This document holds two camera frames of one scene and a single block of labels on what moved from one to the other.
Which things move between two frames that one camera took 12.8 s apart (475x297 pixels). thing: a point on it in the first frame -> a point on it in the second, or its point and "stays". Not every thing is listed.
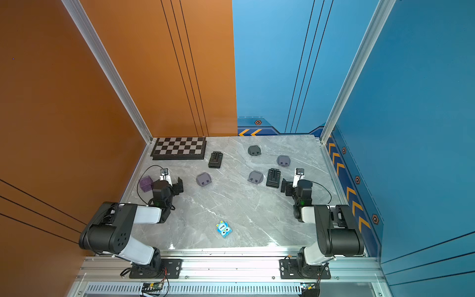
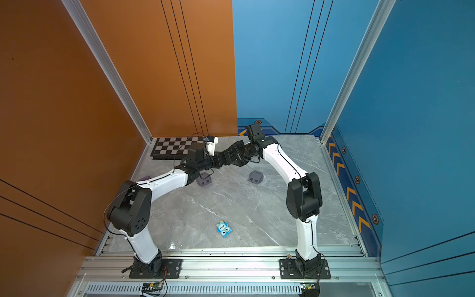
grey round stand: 255,177 stays
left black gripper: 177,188 -> 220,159
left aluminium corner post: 80,18 stays
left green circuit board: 151,287 stays
